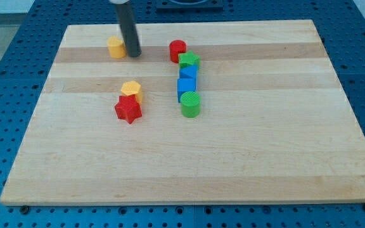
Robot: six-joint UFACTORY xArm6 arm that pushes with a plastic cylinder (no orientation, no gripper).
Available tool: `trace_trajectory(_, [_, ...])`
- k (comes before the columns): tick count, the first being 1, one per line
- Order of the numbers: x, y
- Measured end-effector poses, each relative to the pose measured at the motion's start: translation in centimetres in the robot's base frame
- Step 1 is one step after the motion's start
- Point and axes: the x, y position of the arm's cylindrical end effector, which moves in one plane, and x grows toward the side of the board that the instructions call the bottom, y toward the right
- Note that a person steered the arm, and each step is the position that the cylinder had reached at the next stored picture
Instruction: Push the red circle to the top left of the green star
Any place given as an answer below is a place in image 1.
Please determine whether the red star block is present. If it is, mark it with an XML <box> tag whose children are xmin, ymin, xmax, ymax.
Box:
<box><xmin>114</xmin><ymin>94</ymin><xmax>143</xmax><ymax>124</ymax></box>

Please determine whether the green star block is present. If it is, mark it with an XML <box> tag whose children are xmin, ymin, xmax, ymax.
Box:
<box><xmin>178</xmin><ymin>51</ymin><xmax>200</xmax><ymax>68</ymax></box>

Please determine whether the green cylinder block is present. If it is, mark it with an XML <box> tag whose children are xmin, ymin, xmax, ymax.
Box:
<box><xmin>180</xmin><ymin>91</ymin><xmax>201</xmax><ymax>118</ymax></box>

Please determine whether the blue cube block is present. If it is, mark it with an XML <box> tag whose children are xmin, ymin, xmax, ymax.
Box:
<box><xmin>177</xmin><ymin>78</ymin><xmax>196</xmax><ymax>103</ymax></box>

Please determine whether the blue triangle block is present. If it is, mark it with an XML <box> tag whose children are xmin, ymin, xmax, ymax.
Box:
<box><xmin>179</xmin><ymin>65</ymin><xmax>198</xmax><ymax>79</ymax></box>

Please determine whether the light wooden board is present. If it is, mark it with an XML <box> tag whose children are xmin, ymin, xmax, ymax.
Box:
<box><xmin>0</xmin><ymin>20</ymin><xmax>365</xmax><ymax>206</ymax></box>

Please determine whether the yellow hexagon block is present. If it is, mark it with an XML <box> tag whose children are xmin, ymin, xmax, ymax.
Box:
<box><xmin>120</xmin><ymin>80</ymin><xmax>143</xmax><ymax>104</ymax></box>

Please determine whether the red cylinder block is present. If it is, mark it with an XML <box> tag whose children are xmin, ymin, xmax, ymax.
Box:
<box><xmin>169</xmin><ymin>40</ymin><xmax>187</xmax><ymax>63</ymax></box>

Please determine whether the yellow heart block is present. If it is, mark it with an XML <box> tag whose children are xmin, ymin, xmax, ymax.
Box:
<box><xmin>107</xmin><ymin>36</ymin><xmax>127</xmax><ymax>58</ymax></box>

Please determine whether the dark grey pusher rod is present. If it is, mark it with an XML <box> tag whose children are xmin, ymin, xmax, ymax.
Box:
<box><xmin>109</xmin><ymin>0</ymin><xmax>141</xmax><ymax>58</ymax></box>

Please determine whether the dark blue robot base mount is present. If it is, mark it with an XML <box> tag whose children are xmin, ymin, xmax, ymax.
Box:
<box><xmin>154</xmin><ymin>0</ymin><xmax>224</xmax><ymax>11</ymax></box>

